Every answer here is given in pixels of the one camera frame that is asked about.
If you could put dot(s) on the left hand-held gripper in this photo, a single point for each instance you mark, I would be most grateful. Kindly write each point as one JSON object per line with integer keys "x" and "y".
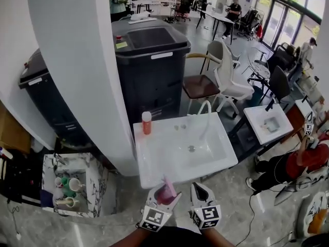
{"x": 154, "y": 219}

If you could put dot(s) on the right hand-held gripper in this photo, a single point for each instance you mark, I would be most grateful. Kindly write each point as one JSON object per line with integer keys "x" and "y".
{"x": 207, "y": 216}

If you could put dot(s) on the person's left forearm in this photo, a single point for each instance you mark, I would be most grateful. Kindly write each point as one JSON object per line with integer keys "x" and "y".
{"x": 133, "y": 238}

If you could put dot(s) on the person's right forearm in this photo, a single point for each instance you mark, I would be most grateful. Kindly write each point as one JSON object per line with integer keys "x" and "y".
{"x": 214, "y": 238}

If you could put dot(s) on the orange bottle with white cap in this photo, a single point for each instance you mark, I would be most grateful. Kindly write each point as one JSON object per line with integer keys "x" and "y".
{"x": 146, "y": 123}

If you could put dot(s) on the metal sink drain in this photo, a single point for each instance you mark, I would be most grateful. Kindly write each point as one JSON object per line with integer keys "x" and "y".
{"x": 191, "y": 148}

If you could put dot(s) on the large white sink basin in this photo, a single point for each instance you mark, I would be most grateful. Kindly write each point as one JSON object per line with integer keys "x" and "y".
{"x": 164, "y": 148}

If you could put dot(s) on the marble pattern sink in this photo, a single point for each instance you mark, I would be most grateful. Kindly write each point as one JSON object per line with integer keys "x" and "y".
{"x": 92, "y": 179}

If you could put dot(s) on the white curved faucet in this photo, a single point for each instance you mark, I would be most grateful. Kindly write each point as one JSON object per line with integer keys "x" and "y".
{"x": 207, "y": 117}

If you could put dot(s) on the white mug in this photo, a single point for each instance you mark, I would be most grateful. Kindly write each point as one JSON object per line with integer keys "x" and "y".
{"x": 58, "y": 182}
{"x": 70, "y": 202}
{"x": 75, "y": 184}

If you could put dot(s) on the green cup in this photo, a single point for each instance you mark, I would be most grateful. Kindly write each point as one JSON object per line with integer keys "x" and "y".
{"x": 67, "y": 188}

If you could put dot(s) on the small white sink basin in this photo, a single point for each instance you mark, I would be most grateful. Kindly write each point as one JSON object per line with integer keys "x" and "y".
{"x": 282, "y": 126}

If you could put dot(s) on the brown wooden chair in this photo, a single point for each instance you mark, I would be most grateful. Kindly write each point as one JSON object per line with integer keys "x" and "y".
{"x": 200, "y": 86}

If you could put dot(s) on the black faucet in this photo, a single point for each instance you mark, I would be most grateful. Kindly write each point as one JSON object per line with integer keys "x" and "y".
{"x": 269, "y": 105}

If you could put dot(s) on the dark metal faucet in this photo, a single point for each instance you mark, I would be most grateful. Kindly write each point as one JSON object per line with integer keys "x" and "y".
{"x": 58, "y": 159}

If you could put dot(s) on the white plastic chair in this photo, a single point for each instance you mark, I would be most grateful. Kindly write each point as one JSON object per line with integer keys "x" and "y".
{"x": 230, "y": 81}

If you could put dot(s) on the large black cabinet machine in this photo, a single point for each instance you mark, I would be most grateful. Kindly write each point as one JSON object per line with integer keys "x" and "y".
{"x": 151, "y": 76}

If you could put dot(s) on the dark grey chair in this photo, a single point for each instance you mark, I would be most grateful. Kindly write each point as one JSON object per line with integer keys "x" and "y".
{"x": 278, "y": 84}

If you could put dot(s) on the round glass table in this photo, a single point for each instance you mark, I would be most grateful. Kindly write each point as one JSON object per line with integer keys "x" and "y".
{"x": 259, "y": 66}

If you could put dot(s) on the cardboard box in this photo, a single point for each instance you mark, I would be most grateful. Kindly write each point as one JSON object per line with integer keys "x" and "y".
{"x": 13, "y": 130}

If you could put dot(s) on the long white table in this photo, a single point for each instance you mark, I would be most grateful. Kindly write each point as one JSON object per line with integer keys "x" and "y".
{"x": 218, "y": 18}

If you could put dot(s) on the black office chair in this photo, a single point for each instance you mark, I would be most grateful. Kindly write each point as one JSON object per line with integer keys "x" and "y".
{"x": 184, "y": 5}

